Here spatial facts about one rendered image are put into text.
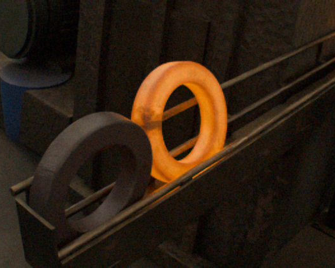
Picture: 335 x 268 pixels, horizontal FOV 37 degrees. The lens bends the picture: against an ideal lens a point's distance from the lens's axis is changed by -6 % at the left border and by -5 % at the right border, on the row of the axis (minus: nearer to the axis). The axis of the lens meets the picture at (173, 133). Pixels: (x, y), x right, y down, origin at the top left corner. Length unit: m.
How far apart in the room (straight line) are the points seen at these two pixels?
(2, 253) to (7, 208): 0.22
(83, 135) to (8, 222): 1.12
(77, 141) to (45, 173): 0.05
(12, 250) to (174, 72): 0.96
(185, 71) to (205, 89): 0.05
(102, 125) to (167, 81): 0.18
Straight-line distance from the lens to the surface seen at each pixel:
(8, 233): 1.64
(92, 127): 0.60
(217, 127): 0.84
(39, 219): 0.60
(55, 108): 1.83
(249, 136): 0.87
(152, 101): 0.73
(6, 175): 1.91
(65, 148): 0.58
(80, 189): 1.71
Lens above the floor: 1.04
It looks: 28 degrees down
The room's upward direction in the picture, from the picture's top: 8 degrees clockwise
